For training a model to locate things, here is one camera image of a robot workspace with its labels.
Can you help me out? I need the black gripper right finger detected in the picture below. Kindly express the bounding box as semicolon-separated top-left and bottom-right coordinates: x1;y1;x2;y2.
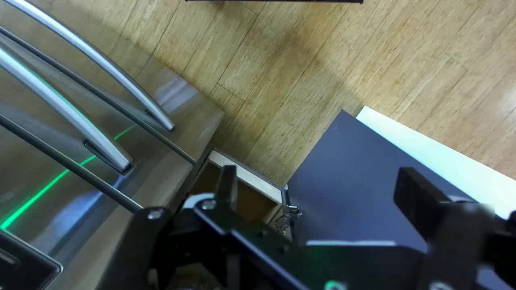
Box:
394;166;516;290

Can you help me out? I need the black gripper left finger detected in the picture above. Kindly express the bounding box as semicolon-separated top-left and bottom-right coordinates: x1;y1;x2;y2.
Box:
99;163;324;290

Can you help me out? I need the stainless steel refrigerator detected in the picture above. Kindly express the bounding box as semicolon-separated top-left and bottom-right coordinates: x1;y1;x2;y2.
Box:
0;0;226;290

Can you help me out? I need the dark pantry cabinet door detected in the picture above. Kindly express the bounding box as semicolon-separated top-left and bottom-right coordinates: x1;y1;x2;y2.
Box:
284;105;516;290

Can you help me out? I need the metal door hinge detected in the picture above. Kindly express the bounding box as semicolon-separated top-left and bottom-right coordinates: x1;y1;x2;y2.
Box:
278;202;303;234

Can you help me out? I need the curved steel freezer drawer handle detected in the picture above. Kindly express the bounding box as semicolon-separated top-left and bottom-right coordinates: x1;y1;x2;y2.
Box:
0;47;134;174
5;0;178;132

